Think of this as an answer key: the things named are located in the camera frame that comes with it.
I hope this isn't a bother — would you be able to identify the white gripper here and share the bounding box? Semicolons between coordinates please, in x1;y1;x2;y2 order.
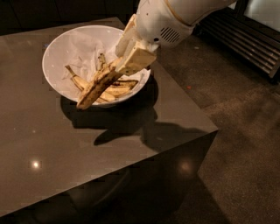
115;0;194;75

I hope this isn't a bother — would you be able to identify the long spotted banana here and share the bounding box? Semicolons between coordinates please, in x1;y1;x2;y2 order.
76;58;123;109

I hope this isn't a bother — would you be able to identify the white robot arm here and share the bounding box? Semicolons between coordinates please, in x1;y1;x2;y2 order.
115;0;237;75

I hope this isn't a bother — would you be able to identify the upright back banana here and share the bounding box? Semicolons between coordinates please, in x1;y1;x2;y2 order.
96;53;107;71

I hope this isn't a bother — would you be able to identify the dark-edged right banana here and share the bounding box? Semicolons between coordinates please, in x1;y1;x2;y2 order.
105;80;138;97

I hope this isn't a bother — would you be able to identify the left yellow banana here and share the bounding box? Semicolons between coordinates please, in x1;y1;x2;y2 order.
66;65;116;103

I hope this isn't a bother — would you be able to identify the white bowl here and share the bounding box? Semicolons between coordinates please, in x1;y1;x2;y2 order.
42;24;152;108

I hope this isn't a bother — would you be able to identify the white paper liner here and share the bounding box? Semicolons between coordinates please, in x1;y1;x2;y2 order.
61;27;150;102

